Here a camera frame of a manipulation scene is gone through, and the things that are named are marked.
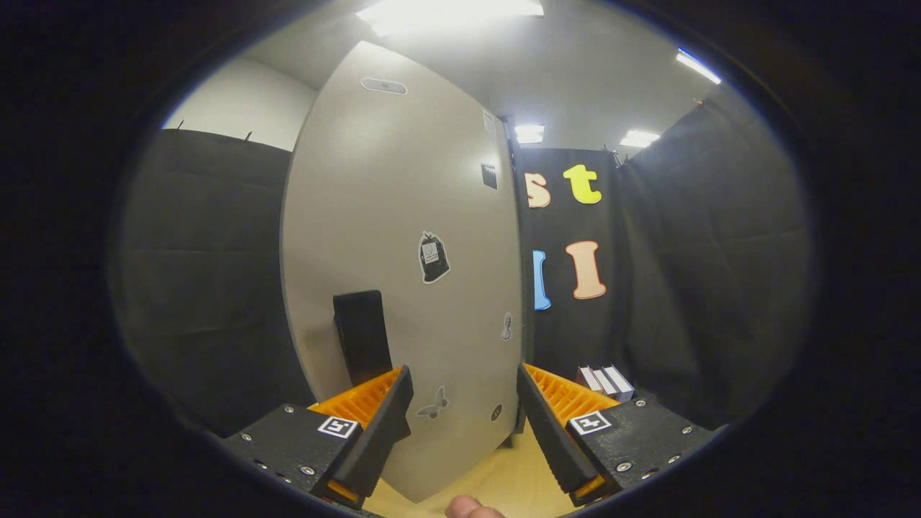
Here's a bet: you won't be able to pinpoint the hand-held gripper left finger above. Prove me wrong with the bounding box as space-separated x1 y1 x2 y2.
219 365 415 510

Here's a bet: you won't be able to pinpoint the dark grey cabinet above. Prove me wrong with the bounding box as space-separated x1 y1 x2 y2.
502 115 535 448

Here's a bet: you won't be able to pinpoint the grey cabinet door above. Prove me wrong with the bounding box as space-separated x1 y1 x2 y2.
279 41 525 503

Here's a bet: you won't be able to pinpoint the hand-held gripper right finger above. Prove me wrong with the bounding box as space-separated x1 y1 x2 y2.
516 363 720 506

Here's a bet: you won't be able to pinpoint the large ceiling light panel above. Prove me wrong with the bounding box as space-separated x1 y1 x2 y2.
356 0 545 37

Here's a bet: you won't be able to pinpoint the blue cover book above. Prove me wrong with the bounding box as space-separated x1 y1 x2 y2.
602 365 635 402

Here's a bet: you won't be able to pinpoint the black door handle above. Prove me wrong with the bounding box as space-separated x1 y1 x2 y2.
332 290 395 389

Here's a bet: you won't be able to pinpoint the black backdrop cloth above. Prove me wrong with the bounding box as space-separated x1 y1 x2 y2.
112 94 817 436

